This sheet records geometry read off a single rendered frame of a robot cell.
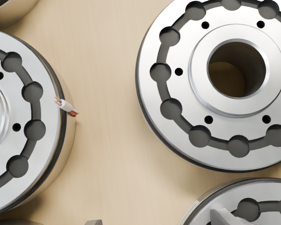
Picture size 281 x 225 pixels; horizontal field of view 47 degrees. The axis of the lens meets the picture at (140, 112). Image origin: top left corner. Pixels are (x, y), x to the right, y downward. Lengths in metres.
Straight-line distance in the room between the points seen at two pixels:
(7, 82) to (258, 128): 0.13
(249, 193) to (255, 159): 0.02
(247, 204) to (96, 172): 0.09
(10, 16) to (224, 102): 0.14
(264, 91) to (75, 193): 0.12
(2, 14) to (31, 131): 0.08
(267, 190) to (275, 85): 0.05
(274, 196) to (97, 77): 0.12
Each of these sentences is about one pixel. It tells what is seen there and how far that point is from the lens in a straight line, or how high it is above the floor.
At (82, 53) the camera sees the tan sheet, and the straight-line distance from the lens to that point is 0.21.
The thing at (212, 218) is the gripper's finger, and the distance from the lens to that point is 0.16.
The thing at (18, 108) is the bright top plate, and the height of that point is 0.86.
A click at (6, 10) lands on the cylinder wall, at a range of 0.21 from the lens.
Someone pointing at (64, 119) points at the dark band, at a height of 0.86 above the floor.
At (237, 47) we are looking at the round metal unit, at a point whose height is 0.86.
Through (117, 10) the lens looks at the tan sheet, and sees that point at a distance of 0.22.
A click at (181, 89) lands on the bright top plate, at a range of 0.17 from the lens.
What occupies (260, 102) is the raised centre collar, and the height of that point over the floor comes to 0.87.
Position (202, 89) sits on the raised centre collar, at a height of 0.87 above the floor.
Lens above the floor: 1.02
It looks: 82 degrees down
